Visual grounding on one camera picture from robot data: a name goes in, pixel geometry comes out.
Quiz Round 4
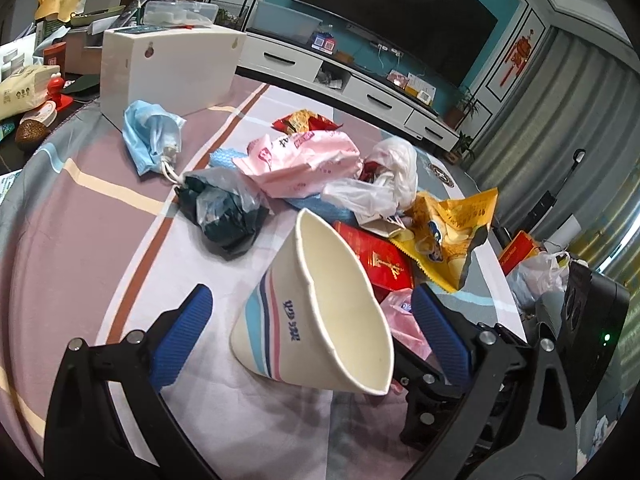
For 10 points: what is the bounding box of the yellow chip bag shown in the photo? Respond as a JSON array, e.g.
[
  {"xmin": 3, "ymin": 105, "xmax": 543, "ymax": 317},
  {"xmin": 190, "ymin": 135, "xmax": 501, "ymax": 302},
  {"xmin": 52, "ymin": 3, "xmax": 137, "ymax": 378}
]
[{"xmin": 390, "ymin": 188, "xmax": 498, "ymax": 292}]

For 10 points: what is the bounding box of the white paper cup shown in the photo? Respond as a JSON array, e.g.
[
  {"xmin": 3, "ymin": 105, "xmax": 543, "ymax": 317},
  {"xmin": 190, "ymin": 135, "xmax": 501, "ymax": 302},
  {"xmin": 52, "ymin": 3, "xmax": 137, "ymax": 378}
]
[{"xmin": 230, "ymin": 209, "xmax": 394, "ymax": 396}]

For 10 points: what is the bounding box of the small pink plastic bag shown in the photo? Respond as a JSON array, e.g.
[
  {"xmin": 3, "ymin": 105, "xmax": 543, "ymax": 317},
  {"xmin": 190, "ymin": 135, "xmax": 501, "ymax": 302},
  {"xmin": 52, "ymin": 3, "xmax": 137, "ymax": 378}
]
[{"xmin": 381, "ymin": 288, "xmax": 432, "ymax": 360}]

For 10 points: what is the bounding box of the red cigarette box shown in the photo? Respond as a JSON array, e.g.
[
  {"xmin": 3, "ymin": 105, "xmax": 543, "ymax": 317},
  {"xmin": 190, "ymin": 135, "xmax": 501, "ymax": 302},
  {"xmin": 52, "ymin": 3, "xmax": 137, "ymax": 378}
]
[{"xmin": 332, "ymin": 221, "xmax": 414, "ymax": 302}]

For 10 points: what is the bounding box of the dark green plastic bag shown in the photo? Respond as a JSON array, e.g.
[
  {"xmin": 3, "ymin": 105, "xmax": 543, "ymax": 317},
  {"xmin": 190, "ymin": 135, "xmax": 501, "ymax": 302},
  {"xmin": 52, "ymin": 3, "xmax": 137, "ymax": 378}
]
[{"xmin": 175, "ymin": 167, "xmax": 271, "ymax": 259}]

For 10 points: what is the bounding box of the translucent white plastic bag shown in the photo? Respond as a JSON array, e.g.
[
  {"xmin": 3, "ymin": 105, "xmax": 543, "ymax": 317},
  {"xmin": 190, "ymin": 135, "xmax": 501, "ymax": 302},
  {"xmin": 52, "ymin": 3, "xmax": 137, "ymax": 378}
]
[{"xmin": 320, "ymin": 136, "xmax": 418, "ymax": 223}]

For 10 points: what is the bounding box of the blue textured pouch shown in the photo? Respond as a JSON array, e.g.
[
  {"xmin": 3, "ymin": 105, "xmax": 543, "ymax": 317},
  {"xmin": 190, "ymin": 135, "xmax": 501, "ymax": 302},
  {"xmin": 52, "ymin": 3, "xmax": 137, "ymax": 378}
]
[{"xmin": 208, "ymin": 148, "xmax": 247, "ymax": 169}]

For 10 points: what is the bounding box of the light blue crumpled mask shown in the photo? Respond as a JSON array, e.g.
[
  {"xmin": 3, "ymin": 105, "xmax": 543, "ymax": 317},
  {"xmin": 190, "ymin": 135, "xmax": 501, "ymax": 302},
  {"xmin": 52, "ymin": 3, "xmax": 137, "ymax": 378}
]
[{"xmin": 122, "ymin": 100, "xmax": 186, "ymax": 184}]

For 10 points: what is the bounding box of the pink plastic package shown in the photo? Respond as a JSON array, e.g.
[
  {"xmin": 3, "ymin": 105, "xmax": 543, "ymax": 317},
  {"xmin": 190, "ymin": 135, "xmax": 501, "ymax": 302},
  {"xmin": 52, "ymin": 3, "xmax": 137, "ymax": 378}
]
[{"xmin": 232, "ymin": 130, "xmax": 362, "ymax": 198}]

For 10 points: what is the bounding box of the red yellow snack wrapper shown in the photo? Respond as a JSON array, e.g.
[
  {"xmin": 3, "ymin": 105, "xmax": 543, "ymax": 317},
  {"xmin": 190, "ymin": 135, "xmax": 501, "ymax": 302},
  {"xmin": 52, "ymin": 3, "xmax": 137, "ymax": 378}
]
[{"xmin": 272, "ymin": 110, "xmax": 341, "ymax": 136}]

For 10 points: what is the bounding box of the brown pine cone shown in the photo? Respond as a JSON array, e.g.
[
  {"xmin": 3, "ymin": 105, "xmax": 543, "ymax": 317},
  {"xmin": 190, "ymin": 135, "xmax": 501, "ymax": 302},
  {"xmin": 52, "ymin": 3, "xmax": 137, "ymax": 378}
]
[{"xmin": 15, "ymin": 119, "xmax": 51, "ymax": 153}]

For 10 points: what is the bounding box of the white storage box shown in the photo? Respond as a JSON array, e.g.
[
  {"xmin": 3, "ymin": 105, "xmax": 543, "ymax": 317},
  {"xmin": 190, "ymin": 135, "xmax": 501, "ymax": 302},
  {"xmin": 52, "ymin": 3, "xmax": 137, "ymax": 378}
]
[{"xmin": 100, "ymin": 25, "xmax": 246, "ymax": 128}]

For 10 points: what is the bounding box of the red toy figure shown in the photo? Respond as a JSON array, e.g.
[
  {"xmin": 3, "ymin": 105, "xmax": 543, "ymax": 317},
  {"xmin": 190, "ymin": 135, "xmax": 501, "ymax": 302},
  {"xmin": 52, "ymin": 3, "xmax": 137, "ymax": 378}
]
[{"xmin": 47, "ymin": 73, "xmax": 74, "ymax": 112}]

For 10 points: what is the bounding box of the beige printed paper bag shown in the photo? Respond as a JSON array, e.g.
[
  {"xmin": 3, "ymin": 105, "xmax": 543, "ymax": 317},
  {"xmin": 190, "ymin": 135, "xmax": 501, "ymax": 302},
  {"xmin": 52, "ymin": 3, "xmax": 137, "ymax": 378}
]
[{"xmin": 0, "ymin": 65, "xmax": 60, "ymax": 120}]

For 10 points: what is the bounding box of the white TV cabinet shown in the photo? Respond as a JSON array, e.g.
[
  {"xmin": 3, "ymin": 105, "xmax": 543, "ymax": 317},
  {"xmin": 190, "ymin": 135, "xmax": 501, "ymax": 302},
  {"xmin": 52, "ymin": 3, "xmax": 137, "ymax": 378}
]
[{"xmin": 236, "ymin": 32, "xmax": 459, "ymax": 151}]

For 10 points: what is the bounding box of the clear plastic container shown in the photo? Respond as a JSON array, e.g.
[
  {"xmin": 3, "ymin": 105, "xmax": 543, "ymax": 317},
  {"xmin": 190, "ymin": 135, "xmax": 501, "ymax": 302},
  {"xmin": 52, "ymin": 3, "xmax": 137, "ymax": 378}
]
[{"xmin": 142, "ymin": 0, "xmax": 219, "ymax": 27}]

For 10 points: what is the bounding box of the large wall television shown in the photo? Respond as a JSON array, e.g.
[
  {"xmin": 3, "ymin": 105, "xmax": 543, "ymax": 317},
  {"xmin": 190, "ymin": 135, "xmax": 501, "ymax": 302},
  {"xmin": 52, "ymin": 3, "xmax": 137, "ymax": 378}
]
[{"xmin": 296, "ymin": 0, "xmax": 498, "ymax": 86}]

